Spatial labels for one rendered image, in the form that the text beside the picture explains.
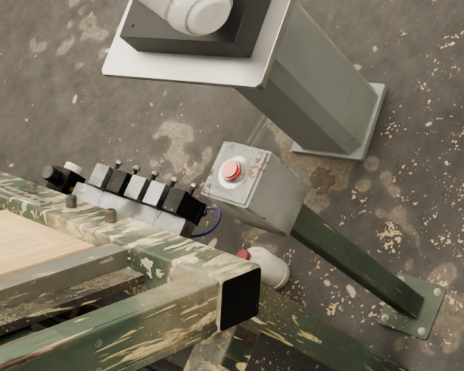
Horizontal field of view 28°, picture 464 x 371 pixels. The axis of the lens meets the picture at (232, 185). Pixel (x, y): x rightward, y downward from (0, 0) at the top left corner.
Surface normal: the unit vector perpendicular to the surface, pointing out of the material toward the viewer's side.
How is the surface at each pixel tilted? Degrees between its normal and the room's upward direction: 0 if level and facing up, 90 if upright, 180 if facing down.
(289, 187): 90
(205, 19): 98
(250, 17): 90
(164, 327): 90
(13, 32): 0
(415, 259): 0
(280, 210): 90
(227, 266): 56
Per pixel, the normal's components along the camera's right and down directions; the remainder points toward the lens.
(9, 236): 0.05, -0.96
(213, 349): -0.51, -0.37
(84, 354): 0.76, 0.22
